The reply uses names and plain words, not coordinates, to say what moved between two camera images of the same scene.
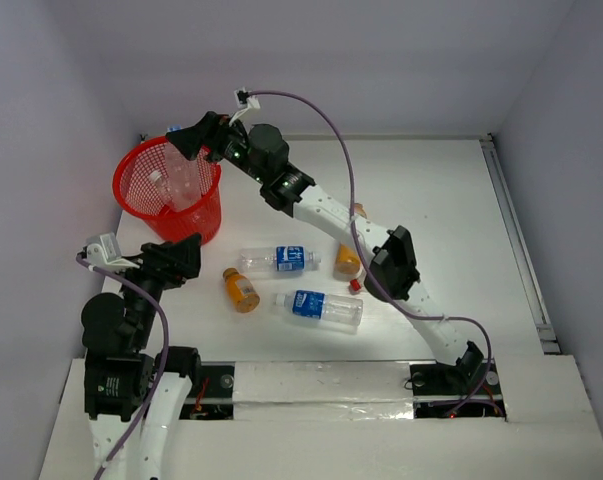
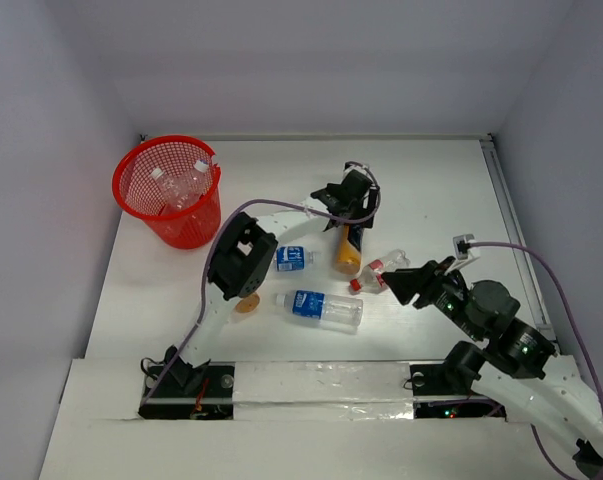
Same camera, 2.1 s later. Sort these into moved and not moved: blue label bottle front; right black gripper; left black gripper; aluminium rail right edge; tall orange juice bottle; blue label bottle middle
Moved: right black gripper; left black gripper
Not moved: tall orange juice bottle; blue label bottle front; aluminium rail right edge; blue label bottle middle
